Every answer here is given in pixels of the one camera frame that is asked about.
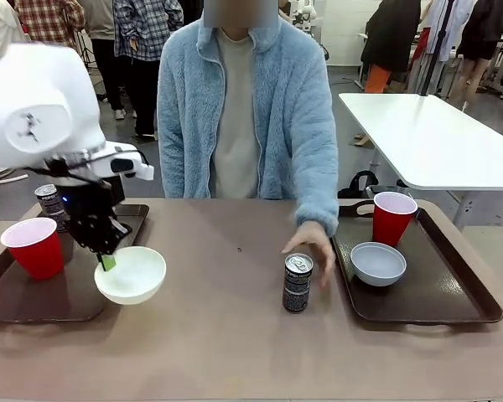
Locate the black camera tripod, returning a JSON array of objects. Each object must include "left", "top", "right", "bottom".
[{"left": 75, "top": 32, "right": 94, "bottom": 68}]

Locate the black stand pole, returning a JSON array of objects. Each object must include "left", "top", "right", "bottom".
[{"left": 417, "top": 0, "right": 452, "bottom": 99}]

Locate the white table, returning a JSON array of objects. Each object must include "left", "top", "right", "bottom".
[{"left": 338, "top": 92, "right": 503, "bottom": 230}]

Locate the bystander in black shorts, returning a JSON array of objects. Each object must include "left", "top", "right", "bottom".
[{"left": 447, "top": 0, "right": 503, "bottom": 113}]

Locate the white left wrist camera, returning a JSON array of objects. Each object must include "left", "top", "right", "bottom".
[{"left": 92, "top": 142, "right": 156, "bottom": 182}]

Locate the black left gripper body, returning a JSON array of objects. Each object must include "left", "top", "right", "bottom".
[{"left": 68, "top": 177, "right": 126, "bottom": 240}]

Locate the bystander in dark trousers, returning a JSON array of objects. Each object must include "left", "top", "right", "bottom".
[{"left": 83, "top": 0, "right": 129, "bottom": 121}]

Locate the bystander in white top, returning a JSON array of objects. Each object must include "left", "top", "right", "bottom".
[{"left": 0, "top": 0, "right": 27, "bottom": 70}]

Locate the person's left forearm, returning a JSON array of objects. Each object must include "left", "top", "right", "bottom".
[{"left": 294, "top": 154, "right": 341, "bottom": 239}]

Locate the person's right forearm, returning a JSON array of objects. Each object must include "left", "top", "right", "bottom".
[{"left": 156, "top": 129, "right": 186, "bottom": 198}]

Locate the person's left hand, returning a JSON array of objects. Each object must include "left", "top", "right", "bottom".
[{"left": 281, "top": 221, "right": 337, "bottom": 291}]

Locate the person in blue fleece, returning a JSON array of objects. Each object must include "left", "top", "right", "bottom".
[{"left": 156, "top": 0, "right": 341, "bottom": 240}]

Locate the black Pepsi drink can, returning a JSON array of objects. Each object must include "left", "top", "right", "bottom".
[
  {"left": 282, "top": 253, "right": 314, "bottom": 314},
  {"left": 34, "top": 183, "right": 69, "bottom": 234}
]

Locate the hanging white coat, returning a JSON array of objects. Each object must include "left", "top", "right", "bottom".
[{"left": 418, "top": 0, "right": 480, "bottom": 64}]

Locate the red plastic cup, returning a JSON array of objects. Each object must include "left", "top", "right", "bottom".
[
  {"left": 0, "top": 217, "right": 65, "bottom": 281},
  {"left": 371, "top": 191, "right": 419, "bottom": 249}
]

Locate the bystander in red plaid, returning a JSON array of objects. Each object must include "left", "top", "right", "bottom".
[{"left": 14, "top": 0, "right": 87, "bottom": 50}]

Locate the white bowl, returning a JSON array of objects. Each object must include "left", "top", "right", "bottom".
[{"left": 93, "top": 246, "right": 168, "bottom": 307}]

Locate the bystander in blue plaid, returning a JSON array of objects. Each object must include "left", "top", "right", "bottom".
[{"left": 112, "top": 0, "right": 185, "bottom": 140}]

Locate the brown plastic tray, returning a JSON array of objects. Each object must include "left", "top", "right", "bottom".
[
  {"left": 330, "top": 199, "right": 503, "bottom": 326},
  {"left": 0, "top": 204, "right": 151, "bottom": 324}
]

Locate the bystander in orange trousers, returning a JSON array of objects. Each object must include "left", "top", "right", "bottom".
[{"left": 360, "top": 0, "right": 423, "bottom": 95}]

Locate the grey bowl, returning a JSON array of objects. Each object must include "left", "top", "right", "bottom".
[{"left": 350, "top": 241, "right": 408, "bottom": 288}]

